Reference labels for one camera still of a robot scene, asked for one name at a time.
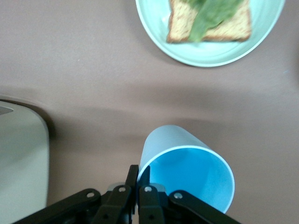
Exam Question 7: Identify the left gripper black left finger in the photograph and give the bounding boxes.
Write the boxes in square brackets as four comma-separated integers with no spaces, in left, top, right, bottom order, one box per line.
[14,165,140,224]

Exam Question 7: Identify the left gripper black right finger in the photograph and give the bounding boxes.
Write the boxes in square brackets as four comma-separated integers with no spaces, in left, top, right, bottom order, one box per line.
[137,166,241,224]

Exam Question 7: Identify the blue plastic cup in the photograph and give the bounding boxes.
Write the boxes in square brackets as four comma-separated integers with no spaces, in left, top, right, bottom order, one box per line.
[137,125,235,215]

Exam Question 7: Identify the pale grey rounded appliance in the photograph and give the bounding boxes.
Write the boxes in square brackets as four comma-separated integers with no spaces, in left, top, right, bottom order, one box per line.
[0,99,50,224]

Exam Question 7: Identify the pale green plate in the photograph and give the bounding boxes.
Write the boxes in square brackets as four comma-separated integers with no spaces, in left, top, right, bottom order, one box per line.
[135,0,286,68]

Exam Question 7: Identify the toasted bread slice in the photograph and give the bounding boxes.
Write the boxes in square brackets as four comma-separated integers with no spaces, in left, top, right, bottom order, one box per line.
[166,0,253,44]

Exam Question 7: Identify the green lettuce leaf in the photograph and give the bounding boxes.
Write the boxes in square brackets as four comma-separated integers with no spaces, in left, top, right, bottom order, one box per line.
[188,0,243,42]

